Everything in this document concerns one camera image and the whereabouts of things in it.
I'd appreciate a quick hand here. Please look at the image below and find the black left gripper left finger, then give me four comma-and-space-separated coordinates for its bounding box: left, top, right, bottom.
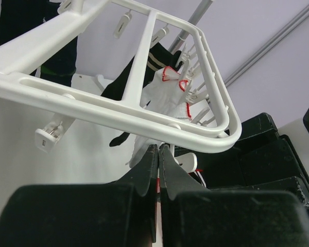
0, 145, 159, 246

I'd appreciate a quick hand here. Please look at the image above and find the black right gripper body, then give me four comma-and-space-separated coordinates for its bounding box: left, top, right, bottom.
195, 113, 309, 208

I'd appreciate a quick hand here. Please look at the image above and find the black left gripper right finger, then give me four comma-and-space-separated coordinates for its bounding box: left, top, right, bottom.
159, 145, 309, 246

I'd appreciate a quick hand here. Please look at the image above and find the black sock with white stripes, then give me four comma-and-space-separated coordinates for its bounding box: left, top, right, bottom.
189, 169, 207, 187

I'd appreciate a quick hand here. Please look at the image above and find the white plastic clip hanger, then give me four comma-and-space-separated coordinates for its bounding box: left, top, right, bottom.
0, 1, 242, 153

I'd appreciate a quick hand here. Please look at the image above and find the white sock with red trim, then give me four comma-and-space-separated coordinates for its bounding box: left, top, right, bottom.
140, 66, 191, 120

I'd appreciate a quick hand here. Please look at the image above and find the black sock with tan stripes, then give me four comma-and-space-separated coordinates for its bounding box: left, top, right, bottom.
100, 42, 183, 148

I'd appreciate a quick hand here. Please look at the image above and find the metal drying rack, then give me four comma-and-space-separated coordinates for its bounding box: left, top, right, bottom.
168, 0, 215, 54

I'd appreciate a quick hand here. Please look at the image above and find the plain black hanging sock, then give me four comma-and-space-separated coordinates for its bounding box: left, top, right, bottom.
0, 0, 79, 87

